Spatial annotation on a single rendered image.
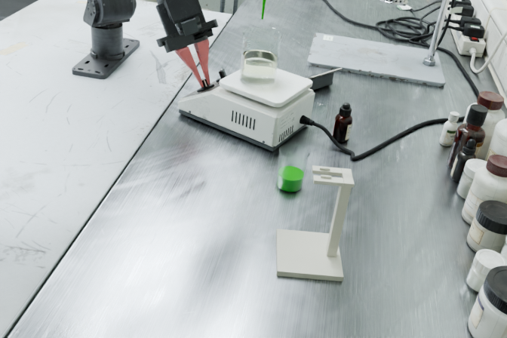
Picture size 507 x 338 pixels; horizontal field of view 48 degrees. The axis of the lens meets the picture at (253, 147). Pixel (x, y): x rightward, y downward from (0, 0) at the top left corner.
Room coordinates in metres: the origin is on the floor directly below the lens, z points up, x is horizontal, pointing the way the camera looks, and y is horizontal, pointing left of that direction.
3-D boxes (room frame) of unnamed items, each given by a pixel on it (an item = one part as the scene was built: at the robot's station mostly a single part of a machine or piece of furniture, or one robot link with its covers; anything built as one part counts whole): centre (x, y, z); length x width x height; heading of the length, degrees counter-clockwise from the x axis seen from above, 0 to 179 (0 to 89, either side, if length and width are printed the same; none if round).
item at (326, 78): (1.08, -0.11, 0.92); 0.09 x 0.06 x 0.04; 135
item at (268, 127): (0.89, 0.01, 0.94); 0.22 x 0.13 x 0.08; 60
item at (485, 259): (0.54, -0.30, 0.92); 0.04 x 0.04 x 0.04
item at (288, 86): (0.88, -0.01, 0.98); 0.12 x 0.12 x 0.01; 60
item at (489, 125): (0.87, -0.38, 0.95); 0.06 x 0.06 x 0.11
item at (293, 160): (0.71, -0.06, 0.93); 0.04 x 0.04 x 0.06
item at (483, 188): (0.68, -0.34, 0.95); 0.06 x 0.06 x 0.10
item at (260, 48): (0.88, 0.00, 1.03); 0.07 x 0.06 x 0.08; 152
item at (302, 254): (0.55, -0.08, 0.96); 0.08 x 0.08 x 0.13; 2
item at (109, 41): (1.10, 0.32, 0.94); 0.20 x 0.07 x 0.08; 173
